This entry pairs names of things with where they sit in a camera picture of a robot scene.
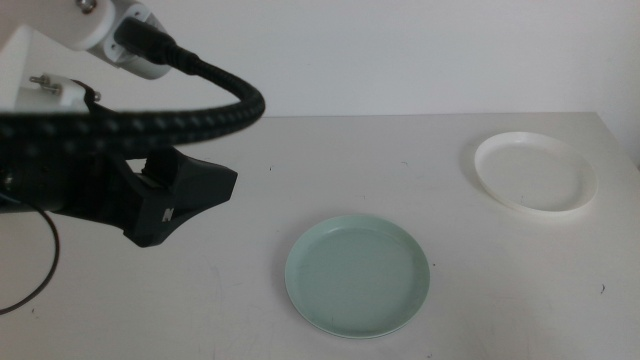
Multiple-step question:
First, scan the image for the pale green shallow bowl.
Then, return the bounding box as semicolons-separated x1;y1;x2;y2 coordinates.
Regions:
284;213;431;340

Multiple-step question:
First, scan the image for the white shallow bowl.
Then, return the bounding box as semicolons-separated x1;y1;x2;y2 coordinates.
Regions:
473;131;599;215

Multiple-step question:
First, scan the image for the thick black braided cable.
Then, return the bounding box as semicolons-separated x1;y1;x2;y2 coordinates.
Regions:
0;17;266;162

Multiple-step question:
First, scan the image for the thin black cable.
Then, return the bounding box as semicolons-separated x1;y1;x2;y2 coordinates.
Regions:
0;199;61;316

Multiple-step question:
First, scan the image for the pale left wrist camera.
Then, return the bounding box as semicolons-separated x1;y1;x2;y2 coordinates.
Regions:
0;0;174;81

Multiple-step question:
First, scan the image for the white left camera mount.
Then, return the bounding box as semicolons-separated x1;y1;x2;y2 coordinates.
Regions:
0;24;101;115

